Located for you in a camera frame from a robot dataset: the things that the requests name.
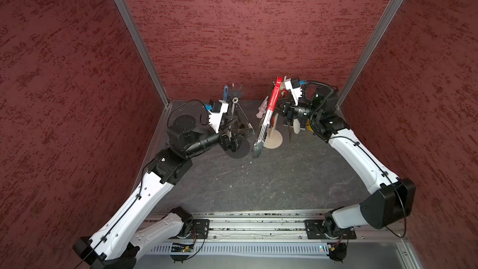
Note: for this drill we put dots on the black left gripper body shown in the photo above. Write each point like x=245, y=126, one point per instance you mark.
x=224, y=142

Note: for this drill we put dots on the aluminium corner post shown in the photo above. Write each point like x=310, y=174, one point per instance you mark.
x=135, y=34
x=377, y=34

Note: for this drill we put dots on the cream blue handled tongs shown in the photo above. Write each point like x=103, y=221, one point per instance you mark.
x=225, y=92

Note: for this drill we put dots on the pink handled tweezers tongs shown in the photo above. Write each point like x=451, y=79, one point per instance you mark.
x=262, y=109

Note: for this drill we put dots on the dark grey utensil rack stand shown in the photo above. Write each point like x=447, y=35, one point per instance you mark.
x=234, y=92

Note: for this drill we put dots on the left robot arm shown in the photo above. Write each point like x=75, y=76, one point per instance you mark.
x=119, y=244

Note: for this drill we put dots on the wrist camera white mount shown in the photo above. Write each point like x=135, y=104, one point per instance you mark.
x=216, y=110
x=295, y=87

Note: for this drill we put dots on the aluminium corner post left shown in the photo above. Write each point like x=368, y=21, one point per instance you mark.
x=135, y=34

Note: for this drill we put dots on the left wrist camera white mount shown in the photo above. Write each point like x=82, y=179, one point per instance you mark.
x=216, y=110

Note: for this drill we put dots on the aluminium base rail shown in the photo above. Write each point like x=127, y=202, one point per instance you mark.
x=282, y=233

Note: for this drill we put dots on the yellow metal pencil bucket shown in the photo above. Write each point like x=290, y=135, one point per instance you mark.
x=308, y=126

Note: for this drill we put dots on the aluminium corner post right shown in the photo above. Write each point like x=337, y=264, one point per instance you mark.
x=377, y=34

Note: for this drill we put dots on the cream utensil rack stand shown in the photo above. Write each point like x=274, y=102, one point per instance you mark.
x=274, y=138

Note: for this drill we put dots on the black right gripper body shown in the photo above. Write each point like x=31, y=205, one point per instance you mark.
x=302, y=110

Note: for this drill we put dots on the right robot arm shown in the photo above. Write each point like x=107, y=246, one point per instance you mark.
x=391, y=197

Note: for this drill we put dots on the long red handled steel tongs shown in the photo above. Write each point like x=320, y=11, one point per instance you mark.
x=273, y=98

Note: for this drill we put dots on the red looped long steel tongs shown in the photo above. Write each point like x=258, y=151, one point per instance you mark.
x=290, y=129

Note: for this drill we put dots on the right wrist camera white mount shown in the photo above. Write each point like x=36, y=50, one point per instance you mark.
x=295, y=87

